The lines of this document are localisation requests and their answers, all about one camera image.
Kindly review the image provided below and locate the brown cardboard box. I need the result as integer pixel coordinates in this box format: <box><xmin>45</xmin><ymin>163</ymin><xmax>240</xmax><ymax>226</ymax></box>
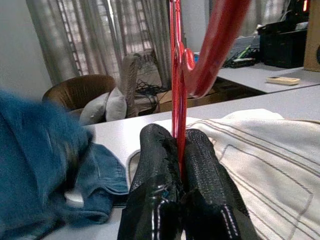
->
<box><xmin>157</xmin><ymin>87</ymin><xmax>218</xmax><ymax>113</ymax></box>

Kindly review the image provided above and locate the red plastic clothes hanger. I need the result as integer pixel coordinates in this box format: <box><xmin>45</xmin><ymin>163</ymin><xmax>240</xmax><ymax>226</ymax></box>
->
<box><xmin>167</xmin><ymin>0</ymin><xmax>252</xmax><ymax>182</ymax></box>

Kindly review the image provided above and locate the sheer beige curtain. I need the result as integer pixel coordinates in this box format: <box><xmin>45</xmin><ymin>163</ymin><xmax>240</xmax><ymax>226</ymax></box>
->
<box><xmin>26</xmin><ymin>0</ymin><xmax>186</xmax><ymax>88</ymax></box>

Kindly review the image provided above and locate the black cable tangle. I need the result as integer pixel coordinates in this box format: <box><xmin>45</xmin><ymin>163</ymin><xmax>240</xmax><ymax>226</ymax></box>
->
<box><xmin>136</xmin><ymin>77</ymin><xmax>173</xmax><ymax>102</ymax></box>

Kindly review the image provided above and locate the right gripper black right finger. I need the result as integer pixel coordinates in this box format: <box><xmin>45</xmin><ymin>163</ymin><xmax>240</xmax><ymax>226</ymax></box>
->
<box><xmin>183</xmin><ymin>128</ymin><xmax>258</xmax><ymax>240</ymax></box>

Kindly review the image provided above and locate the grey patterned cloth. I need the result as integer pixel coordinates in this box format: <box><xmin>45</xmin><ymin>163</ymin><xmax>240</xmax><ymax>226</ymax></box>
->
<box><xmin>119</xmin><ymin>53</ymin><xmax>161</xmax><ymax>118</ymax></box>

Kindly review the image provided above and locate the black storage box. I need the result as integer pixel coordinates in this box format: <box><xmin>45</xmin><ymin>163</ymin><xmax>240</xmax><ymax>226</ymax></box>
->
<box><xmin>258</xmin><ymin>21</ymin><xmax>309</xmax><ymax>69</ymax></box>

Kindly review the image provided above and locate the black tray with tools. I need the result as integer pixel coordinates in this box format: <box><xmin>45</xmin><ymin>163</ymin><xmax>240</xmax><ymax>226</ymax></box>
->
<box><xmin>222</xmin><ymin>44</ymin><xmax>258</xmax><ymax>69</ymax></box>

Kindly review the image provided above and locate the brown wooden panel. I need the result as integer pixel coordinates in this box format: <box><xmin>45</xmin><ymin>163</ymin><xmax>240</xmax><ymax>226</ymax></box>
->
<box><xmin>303</xmin><ymin>0</ymin><xmax>320</xmax><ymax>73</ymax></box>

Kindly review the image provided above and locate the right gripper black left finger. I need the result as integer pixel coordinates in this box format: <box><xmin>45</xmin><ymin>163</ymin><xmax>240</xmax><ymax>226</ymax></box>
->
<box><xmin>117</xmin><ymin>123</ymin><xmax>185</xmax><ymax>240</ymax></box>

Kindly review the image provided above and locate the grey pillow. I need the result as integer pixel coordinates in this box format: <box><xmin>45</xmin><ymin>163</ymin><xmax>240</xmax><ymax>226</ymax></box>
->
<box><xmin>79</xmin><ymin>92</ymin><xmax>111</xmax><ymax>126</ymax></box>
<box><xmin>104</xmin><ymin>87</ymin><xmax>127</xmax><ymax>122</ymax></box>

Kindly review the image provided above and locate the brown armchair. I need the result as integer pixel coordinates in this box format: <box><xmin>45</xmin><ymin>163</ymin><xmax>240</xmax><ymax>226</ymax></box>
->
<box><xmin>41</xmin><ymin>74</ymin><xmax>117</xmax><ymax>118</ymax></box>

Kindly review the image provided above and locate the beige remote control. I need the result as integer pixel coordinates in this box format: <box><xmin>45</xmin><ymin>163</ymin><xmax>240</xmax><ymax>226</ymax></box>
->
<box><xmin>265</xmin><ymin>76</ymin><xmax>301</xmax><ymax>86</ymax></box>

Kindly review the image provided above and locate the blue denim garment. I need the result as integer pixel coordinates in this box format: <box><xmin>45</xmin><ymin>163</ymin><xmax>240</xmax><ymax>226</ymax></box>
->
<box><xmin>0</xmin><ymin>88</ymin><xmax>130</xmax><ymax>240</ymax></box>

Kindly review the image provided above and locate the white jeans grey stitching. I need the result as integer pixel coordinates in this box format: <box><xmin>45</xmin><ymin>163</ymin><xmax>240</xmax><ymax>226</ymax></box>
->
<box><xmin>126</xmin><ymin>108</ymin><xmax>320</xmax><ymax>240</ymax></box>

